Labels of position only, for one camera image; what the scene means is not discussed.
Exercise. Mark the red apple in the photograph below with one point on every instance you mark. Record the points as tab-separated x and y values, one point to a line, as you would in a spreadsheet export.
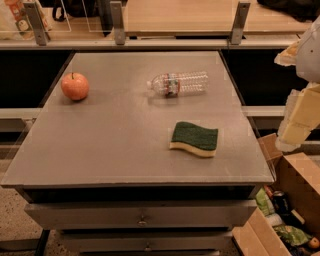
75	86

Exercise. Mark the upper grey drawer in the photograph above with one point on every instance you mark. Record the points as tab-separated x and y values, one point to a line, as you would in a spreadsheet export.
152	214

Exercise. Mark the light green packet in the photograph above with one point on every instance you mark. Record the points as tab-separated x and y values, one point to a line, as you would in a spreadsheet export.
264	203

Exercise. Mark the cardboard box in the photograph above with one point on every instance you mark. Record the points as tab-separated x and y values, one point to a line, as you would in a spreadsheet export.
299	177

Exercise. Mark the dark drink can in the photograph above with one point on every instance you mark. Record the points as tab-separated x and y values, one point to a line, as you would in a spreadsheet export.
281	203

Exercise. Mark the white plastic bag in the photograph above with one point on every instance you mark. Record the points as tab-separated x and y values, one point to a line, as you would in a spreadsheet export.
14	21

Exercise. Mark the clear plastic water bottle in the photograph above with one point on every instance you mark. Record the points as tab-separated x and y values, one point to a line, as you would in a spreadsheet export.
179	84

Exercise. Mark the small orange fruit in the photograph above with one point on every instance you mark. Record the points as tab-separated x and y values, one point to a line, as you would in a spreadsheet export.
314	243

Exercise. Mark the green snack bag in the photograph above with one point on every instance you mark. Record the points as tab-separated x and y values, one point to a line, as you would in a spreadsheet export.
292	235

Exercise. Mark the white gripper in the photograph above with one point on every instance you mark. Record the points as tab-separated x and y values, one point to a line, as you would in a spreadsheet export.
310	60

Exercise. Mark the black bag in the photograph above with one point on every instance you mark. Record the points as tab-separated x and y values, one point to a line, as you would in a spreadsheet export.
74	8

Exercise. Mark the left metal bracket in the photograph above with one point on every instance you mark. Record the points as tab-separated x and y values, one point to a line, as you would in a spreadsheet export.
36	22

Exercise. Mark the lower grey drawer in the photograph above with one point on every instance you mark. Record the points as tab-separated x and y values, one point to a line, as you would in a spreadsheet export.
145	241

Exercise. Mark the middle metal bracket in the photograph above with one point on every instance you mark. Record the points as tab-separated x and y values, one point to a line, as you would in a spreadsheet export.
118	22

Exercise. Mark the green and yellow sponge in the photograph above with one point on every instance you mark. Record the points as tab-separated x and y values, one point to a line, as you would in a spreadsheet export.
194	139

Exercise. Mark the grey drawer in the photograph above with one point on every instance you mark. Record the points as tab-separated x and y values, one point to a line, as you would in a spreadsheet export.
152	214
145	241

